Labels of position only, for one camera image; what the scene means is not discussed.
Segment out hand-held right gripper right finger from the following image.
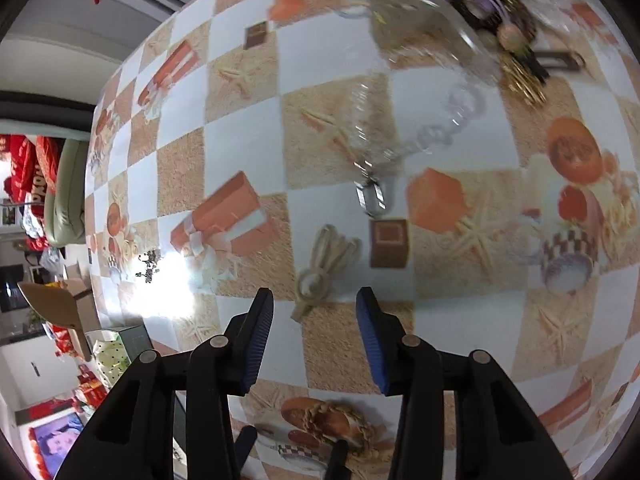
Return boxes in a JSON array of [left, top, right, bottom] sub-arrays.
[[355, 287, 575, 480]]

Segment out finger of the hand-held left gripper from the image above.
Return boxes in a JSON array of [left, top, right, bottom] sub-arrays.
[[324, 439, 350, 480], [232, 425, 259, 480]]

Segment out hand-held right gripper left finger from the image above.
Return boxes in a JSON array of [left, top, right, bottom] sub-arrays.
[[54, 287, 276, 480]]

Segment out beige rope bow hair tie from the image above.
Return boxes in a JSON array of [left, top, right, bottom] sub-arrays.
[[291, 224, 364, 322]]

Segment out green box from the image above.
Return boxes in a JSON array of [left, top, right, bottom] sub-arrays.
[[119, 325, 157, 362]]

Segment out polka dot bag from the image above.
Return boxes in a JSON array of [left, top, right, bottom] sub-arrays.
[[92, 337, 132, 387]]

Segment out cardboard box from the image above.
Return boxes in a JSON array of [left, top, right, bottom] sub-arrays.
[[17, 274, 102, 358]]

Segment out checkered printed tablecloth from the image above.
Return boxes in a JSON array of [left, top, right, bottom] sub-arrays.
[[84, 0, 640, 480]]

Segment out green sofa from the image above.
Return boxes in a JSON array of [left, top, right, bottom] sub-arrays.
[[44, 139, 92, 247]]

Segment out red printed cloth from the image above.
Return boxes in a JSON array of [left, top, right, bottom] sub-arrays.
[[0, 134, 63, 203]]

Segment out gold hoop earrings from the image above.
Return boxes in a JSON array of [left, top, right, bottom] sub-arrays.
[[499, 54, 550, 107]]

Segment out dark rectangular hair clip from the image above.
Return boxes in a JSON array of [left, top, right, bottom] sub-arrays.
[[529, 49, 587, 75]]

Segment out leopard print scrunchie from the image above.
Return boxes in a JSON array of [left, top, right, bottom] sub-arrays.
[[447, 0, 568, 53]]

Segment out silver keychain with clear beads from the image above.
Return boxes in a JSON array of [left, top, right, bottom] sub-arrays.
[[347, 74, 487, 220]]

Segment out wall poster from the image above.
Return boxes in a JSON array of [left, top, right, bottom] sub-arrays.
[[29, 412, 87, 478]]

